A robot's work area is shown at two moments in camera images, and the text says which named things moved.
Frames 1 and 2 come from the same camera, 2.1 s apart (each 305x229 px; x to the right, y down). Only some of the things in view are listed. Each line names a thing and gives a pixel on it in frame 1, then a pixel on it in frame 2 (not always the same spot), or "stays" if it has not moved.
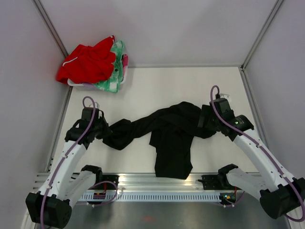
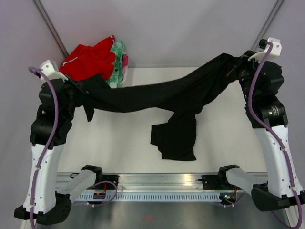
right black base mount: x=219 y=181 stays
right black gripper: x=206 y=111 to x=243 y=60
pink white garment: x=125 y=62 stays
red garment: x=87 y=64 stays
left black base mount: x=99 y=177 stays
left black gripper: x=101 y=119 to x=82 y=93
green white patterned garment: x=112 y=84 stays
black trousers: x=172 y=132 to x=177 y=91
